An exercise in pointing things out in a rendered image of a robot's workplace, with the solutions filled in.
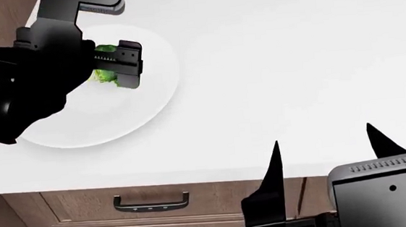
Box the green lettuce piece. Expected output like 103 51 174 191
87 43 122 91

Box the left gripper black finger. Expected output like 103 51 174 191
114 38 147 92

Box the brown wooden drawer front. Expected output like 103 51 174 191
38 168 338 227

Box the grey left gripper camera mount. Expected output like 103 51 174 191
23 0 128 41

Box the dark metal drawer handle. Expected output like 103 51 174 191
112 189 192 215

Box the round white plate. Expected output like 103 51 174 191
9 18 186 153

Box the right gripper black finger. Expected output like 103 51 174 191
235 140 289 227
365 119 406 160

